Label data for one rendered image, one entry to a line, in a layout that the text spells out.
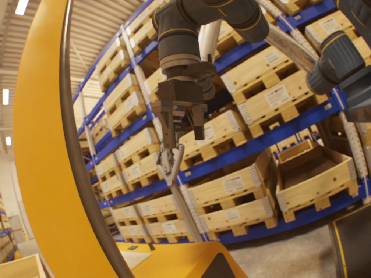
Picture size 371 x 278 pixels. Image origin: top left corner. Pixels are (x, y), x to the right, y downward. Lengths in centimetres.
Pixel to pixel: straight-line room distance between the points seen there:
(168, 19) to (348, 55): 81
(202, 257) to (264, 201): 117
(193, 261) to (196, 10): 68
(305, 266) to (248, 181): 98
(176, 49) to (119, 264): 52
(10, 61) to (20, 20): 222
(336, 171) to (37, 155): 180
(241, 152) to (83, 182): 143
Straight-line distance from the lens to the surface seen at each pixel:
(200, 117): 47
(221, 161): 170
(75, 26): 790
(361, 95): 91
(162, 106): 34
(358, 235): 123
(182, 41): 41
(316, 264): 161
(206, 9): 42
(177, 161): 91
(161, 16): 48
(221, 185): 169
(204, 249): 60
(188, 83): 41
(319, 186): 166
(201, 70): 37
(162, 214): 229
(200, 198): 184
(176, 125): 93
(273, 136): 158
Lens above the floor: 117
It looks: 10 degrees up
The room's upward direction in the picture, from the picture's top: 23 degrees counter-clockwise
